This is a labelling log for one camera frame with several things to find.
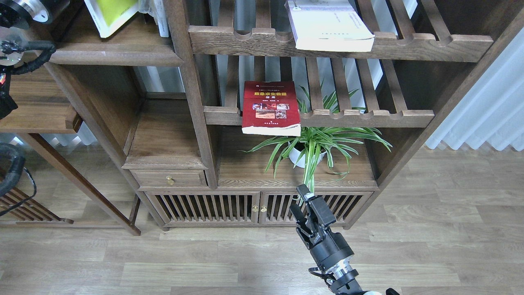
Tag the small wooden drawer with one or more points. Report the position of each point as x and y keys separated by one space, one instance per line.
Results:
x=169 y=178

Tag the right slatted cabinet door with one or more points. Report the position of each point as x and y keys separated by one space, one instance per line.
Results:
x=274 y=206

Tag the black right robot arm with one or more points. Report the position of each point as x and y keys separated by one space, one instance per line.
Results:
x=340 y=287

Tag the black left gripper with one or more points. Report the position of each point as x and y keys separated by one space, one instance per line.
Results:
x=43 y=11

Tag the white rolled papers in plastic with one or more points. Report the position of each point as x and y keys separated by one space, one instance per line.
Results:
x=156 y=9

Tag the slatted cabinet door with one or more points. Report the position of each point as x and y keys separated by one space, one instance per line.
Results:
x=207 y=209
x=274 y=206

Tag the white purple cover book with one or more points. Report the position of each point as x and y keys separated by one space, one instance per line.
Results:
x=328 y=26

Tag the red cover book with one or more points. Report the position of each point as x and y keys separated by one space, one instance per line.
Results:
x=271 y=109

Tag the dark wooden bookshelf unit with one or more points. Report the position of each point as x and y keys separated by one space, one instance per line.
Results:
x=175 y=103

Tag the white curtain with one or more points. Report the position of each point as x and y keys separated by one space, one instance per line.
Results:
x=493 y=110

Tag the wooden side table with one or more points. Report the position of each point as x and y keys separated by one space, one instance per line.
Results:
x=44 y=108

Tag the yellow green cover book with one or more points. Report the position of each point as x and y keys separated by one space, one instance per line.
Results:
x=110 y=15

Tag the green spider plant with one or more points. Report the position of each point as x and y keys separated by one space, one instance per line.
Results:
x=315 y=143

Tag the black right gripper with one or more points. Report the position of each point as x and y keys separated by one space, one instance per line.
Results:
x=330 y=250

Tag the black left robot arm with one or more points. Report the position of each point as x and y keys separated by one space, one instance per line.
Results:
x=19 y=56

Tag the left slatted cabinet door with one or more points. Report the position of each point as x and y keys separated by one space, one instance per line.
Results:
x=207 y=209

